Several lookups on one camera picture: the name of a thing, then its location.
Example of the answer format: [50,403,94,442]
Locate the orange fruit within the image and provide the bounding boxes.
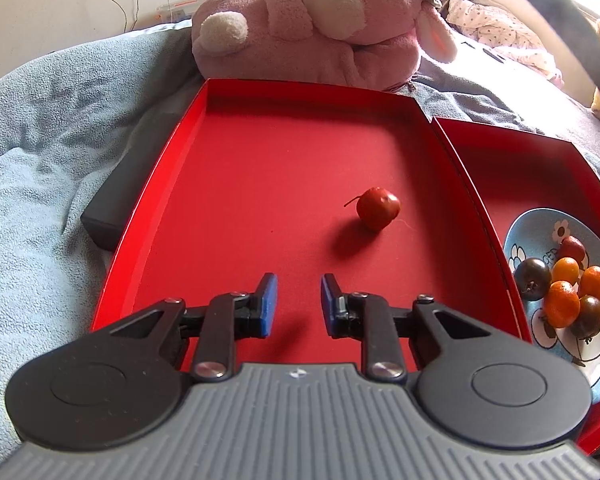
[578,266,600,300]

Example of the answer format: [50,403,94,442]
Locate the large dark brown tomato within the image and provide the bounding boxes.
[569,295,600,339]

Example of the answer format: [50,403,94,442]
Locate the orange tangerine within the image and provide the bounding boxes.
[543,281,580,328]

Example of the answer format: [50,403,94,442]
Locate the small red apple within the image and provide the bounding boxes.
[557,235,586,266]

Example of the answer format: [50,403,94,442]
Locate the orange kumquat behind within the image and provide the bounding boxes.
[552,257,580,285]

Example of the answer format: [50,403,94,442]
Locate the small dark tomato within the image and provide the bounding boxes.
[514,258,552,301]

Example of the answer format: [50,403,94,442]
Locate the blue tiger plate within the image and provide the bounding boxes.
[504,208,600,403]

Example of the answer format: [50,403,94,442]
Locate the red apple with stem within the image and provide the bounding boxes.
[344,186,402,232]

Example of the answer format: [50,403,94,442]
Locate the left red tray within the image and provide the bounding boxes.
[93,80,530,363]

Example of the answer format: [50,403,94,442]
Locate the red tray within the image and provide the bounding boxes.
[439,119,600,453]
[93,80,530,363]

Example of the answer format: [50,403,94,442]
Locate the black box under tray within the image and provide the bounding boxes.
[81,110,182,252]

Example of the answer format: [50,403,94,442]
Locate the right red tray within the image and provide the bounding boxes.
[439,119,600,453]

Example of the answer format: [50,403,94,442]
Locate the light blue blanket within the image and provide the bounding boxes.
[0,0,600,466]

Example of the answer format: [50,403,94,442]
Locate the pink plush rabbit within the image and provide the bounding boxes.
[192,0,457,90]

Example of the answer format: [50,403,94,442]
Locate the pink dotted cloth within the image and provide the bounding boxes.
[445,0,564,88]

